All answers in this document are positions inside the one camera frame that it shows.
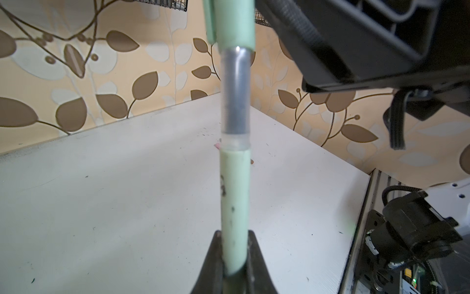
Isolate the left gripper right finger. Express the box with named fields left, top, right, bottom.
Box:
left=246, top=230, right=278, bottom=294

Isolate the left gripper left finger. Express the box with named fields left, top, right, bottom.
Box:
left=190, top=230, right=224, bottom=294

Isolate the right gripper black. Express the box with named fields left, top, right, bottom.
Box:
left=255, top=1, right=470, bottom=115

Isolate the green pen cap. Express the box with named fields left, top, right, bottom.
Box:
left=203, top=0, right=256, bottom=53

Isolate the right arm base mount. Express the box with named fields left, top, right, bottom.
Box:
left=353, top=181, right=470, bottom=294

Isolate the rear wire basket black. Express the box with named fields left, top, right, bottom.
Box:
left=135, top=0, right=188, bottom=12

